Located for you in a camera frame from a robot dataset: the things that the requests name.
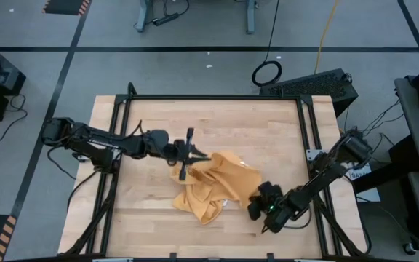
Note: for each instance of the white paper label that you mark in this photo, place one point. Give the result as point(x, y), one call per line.
point(364, 178)

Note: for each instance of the black power strip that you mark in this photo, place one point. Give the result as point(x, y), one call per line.
point(166, 19)

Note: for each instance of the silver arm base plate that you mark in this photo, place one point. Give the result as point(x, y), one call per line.
point(311, 154)

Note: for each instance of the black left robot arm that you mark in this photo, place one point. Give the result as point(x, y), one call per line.
point(96, 136)

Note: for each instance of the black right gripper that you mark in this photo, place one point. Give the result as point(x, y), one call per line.
point(266, 196)

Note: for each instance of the black caster wheel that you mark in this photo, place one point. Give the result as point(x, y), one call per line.
point(409, 249)

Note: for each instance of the black perforated computer tower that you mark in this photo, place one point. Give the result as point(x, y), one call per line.
point(311, 87)

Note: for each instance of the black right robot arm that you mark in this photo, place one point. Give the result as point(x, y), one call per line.
point(322, 174)

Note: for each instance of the black metal table frame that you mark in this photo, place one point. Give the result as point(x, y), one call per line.
point(195, 97)

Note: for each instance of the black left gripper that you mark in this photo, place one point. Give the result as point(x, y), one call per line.
point(176, 153)

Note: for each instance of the grey desk leg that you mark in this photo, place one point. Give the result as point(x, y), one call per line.
point(250, 18)
point(144, 14)

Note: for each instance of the black side table base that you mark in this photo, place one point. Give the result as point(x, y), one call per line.
point(398, 160)

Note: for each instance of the white towel label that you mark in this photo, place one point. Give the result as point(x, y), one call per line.
point(225, 202)

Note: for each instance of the orange waffle weave towel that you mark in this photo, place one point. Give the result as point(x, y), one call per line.
point(213, 182)

